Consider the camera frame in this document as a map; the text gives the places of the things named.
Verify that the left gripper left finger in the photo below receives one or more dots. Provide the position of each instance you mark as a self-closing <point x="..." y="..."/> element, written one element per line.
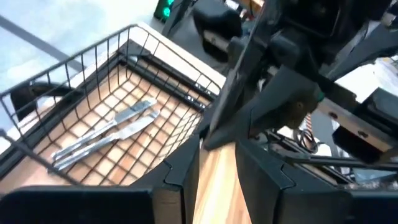
<point x="180" y="161"/>

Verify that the device with green lights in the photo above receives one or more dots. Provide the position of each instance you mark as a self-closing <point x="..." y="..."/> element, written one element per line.
<point x="166" y="12"/>

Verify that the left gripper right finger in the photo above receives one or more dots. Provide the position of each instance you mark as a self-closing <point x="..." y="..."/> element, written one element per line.
<point x="270" y="193"/>

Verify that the black basket clamp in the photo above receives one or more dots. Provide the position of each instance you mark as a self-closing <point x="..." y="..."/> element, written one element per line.
<point x="37" y="90"/>

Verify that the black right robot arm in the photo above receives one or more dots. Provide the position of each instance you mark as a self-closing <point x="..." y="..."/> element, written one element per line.
<point x="367" y="43"/>

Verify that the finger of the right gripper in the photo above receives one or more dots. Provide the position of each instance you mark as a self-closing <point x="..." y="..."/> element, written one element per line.
<point x="273" y="105"/>

